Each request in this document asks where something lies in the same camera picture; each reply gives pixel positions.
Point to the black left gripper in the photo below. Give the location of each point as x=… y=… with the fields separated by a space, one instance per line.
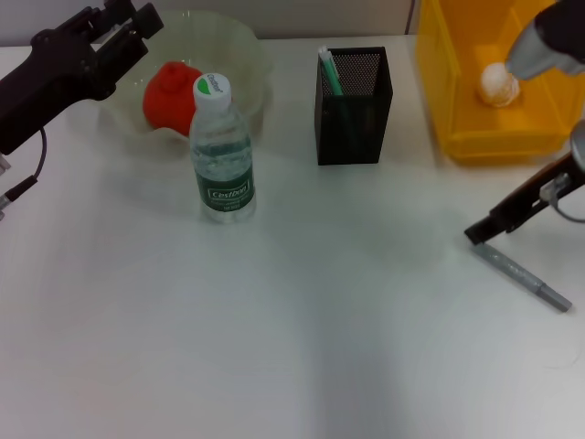
x=55 y=78

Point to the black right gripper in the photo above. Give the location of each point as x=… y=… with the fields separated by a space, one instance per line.
x=539 y=192

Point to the grey marker pen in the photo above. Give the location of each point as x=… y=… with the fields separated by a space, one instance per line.
x=516 y=274

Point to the red orange fruit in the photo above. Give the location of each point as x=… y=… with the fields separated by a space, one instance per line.
x=166 y=100

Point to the white paper ball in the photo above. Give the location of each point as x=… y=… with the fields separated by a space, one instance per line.
x=496 y=89

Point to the clear green label water bottle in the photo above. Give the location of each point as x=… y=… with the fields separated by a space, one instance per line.
x=224 y=192

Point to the green utility knife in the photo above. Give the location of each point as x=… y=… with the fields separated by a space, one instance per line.
x=331 y=73

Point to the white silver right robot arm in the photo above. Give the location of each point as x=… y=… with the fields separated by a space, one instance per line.
x=579 y=146

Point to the translucent wavy fruit plate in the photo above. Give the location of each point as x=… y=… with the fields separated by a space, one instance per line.
x=247 y=59

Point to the black mesh pen holder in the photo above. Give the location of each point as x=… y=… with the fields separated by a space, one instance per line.
x=352 y=137

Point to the yellow plastic storage bin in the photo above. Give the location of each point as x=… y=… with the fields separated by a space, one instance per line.
x=503 y=142

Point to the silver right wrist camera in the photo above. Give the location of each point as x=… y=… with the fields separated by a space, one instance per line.
x=530 y=50

